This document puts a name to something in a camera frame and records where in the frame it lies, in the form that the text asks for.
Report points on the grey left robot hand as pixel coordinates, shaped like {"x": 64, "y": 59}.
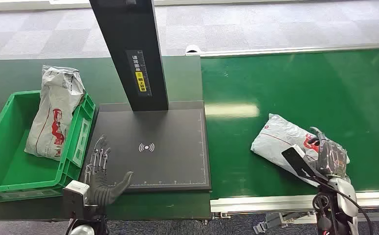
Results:
{"x": 102, "y": 191}

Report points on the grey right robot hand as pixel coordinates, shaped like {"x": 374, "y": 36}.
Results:
{"x": 333, "y": 159}

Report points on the grey poly mailer red print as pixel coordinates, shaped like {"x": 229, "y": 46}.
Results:
{"x": 280, "y": 139}

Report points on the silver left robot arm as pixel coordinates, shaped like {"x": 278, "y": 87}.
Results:
{"x": 89, "y": 223}

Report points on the green conveyor belt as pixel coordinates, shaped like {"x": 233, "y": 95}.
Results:
{"x": 306, "y": 87}

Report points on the white conveyor roller cap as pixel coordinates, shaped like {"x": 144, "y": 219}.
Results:
{"x": 193, "y": 48}

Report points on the black scanner platform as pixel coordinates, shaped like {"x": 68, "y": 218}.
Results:
{"x": 173, "y": 162}

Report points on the crumpled grey mailer red logo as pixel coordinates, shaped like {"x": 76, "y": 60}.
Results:
{"x": 54, "y": 113}

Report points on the green plastic crate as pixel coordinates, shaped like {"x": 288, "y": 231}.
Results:
{"x": 7, "y": 172}

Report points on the black yellow column label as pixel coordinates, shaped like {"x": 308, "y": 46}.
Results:
{"x": 140, "y": 74}

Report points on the black scanner column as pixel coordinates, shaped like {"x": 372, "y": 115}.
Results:
{"x": 124, "y": 32}

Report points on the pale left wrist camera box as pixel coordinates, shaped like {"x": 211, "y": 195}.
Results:
{"x": 74, "y": 198}

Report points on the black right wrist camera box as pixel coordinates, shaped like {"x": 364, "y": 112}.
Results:
{"x": 297, "y": 160}

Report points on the aluminium conveyor side rail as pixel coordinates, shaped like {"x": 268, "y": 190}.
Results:
{"x": 289, "y": 50}
{"x": 267, "y": 202}

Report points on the grey metal conveyor bracket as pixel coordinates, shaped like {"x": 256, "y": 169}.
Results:
{"x": 276, "y": 220}

